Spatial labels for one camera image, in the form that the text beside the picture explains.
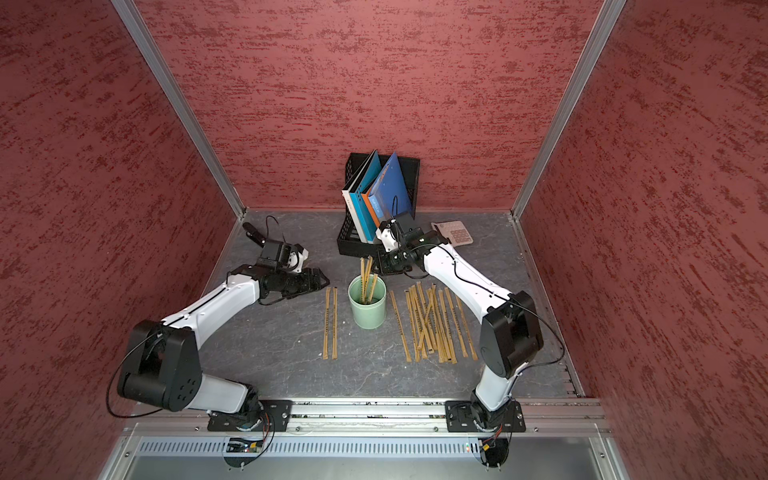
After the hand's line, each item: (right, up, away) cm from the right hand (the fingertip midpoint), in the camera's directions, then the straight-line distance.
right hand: (377, 273), depth 83 cm
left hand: (-18, -6, +4) cm, 20 cm away
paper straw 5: (+17, -16, +8) cm, 25 cm away
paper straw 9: (-16, -16, +8) cm, 24 cm away
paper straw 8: (+12, -16, +7) cm, 22 cm away
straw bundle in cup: (-3, -3, +1) cm, 4 cm away
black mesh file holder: (+11, +34, +20) cm, 41 cm away
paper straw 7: (+13, -8, +14) cm, 21 cm away
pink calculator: (+29, +13, +31) cm, 44 cm away
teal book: (-2, +32, +10) cm, 33 cm away
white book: (-8, +21, +4) cm, 23 cm away
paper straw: (+27, -18, +7) cm, 33 cm away
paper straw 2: (+24, -18, +7) cm, 31 cm away
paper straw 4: (+15, -17, +7) cm, 24 cm away
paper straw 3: (+18, -17, +7) cm, 26 cm away
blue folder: (+4, +26, +15) cm, 30 cm away
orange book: (-2, +19, +5) cm, 20 cm away
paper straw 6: (+7, -19, +5) cm, 21 cm away
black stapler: (-49, +11, +27) cm, 57 cm away
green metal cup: (-2, -13, +2) cm, 13 cm away
